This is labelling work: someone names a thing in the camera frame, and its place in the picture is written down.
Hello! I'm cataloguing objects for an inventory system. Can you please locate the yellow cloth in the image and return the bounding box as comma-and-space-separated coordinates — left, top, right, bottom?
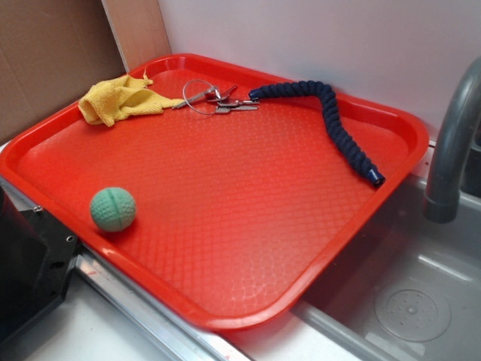
78, 75, 183, 127

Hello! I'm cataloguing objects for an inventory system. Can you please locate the thin wire key ring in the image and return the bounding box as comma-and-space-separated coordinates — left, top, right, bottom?
182, 80, 221, 117

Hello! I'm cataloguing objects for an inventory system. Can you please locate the dark blue braided rope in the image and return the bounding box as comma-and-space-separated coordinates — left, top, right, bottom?
248, 80, 386, 189

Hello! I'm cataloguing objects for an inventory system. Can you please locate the grey sink faucet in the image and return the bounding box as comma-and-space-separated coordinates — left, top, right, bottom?
423, 58, 480, 223

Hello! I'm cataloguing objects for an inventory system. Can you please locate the round sink drain cover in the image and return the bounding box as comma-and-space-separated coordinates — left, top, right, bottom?
374, 287, 451, 342

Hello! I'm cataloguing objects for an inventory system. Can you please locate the red plastic tray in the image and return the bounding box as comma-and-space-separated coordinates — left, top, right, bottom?
0, 53, 431, 332

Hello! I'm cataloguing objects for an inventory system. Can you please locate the grey metal sink basin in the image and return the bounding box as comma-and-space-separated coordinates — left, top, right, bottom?
293, 176, 480, 360

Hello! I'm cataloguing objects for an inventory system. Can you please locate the silver key middle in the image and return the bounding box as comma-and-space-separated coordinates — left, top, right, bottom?
217, 99, 259, 108

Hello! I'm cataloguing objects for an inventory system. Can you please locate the silver key lower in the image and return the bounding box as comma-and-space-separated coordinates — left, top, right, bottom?
214, 105, 259, 114

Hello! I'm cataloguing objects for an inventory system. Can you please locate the brown cardboard panel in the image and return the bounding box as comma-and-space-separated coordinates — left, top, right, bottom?
1, 1, 125, 143

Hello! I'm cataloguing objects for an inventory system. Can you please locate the green dimpled ball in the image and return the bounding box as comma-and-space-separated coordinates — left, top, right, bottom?
89, 187, 137, 232

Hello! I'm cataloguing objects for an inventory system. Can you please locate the silver key on ring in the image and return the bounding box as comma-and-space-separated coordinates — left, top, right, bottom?
172, 85, 237, 109

